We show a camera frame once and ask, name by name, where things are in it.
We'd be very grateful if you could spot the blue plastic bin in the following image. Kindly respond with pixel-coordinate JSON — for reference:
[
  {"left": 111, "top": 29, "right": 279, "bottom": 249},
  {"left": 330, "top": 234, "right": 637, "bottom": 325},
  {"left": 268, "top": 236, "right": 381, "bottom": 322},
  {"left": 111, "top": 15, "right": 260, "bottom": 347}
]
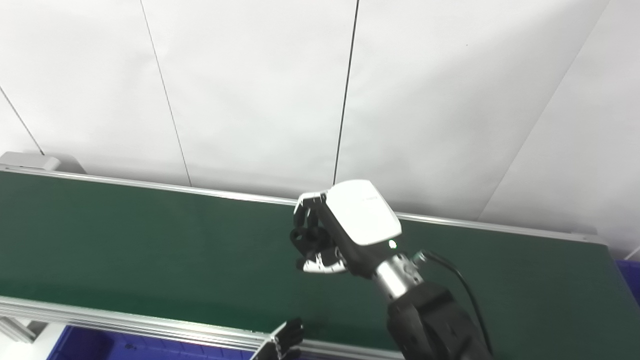
[
  {"left": 46, "top": 325, "right": 257, "bottom": 360},
  {"left": 615, "top": 259, "right": 640, "bottom": 307}
]

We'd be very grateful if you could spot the grey conveyor end box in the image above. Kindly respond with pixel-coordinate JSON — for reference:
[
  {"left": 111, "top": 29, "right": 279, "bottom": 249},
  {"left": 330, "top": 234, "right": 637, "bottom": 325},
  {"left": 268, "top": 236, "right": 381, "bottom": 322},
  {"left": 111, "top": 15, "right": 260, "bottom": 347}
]
[{"left": 0, "top": 151, "right": 87, "bottom": 175}]

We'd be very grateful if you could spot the green conveyor belt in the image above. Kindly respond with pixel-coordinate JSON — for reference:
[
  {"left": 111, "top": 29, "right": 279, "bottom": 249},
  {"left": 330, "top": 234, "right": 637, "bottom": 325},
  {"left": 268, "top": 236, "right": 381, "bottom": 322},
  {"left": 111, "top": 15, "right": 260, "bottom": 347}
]
[
  {"left": 0, "top": 171, "right": 640, "bottom": 360},
  {"left": 0, "top": 165, "right": 609, "bottom": 360}
]

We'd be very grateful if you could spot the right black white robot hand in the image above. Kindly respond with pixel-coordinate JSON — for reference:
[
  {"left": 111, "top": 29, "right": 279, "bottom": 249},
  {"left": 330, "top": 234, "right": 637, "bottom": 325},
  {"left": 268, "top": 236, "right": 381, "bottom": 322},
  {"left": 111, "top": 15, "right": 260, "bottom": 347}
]
[{"left": 289, "top": 179, "right": 403, "bottom": 279}]

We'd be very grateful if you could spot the black flanged machine part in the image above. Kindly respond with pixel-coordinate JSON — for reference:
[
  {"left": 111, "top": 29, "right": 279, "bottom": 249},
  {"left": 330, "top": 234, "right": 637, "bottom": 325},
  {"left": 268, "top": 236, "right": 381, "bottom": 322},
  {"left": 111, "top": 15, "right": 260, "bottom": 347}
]
[{"left": 290, "top": 224, "right": 328, "bottom": 257}]

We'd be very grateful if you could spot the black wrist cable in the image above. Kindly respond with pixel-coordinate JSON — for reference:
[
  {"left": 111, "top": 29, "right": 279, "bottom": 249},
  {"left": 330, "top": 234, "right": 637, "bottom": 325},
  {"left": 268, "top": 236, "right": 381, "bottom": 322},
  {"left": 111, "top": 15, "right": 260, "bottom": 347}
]
[{"left": 414, "top": 249, "right": 497, "bottom": 357}]

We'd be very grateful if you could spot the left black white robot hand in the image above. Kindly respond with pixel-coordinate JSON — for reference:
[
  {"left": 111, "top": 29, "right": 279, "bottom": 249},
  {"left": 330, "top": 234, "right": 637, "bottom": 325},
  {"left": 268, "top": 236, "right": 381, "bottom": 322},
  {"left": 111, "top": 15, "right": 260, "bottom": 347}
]
[{"left": 249, "top": 317, "right": 305, "bottom": 360}]

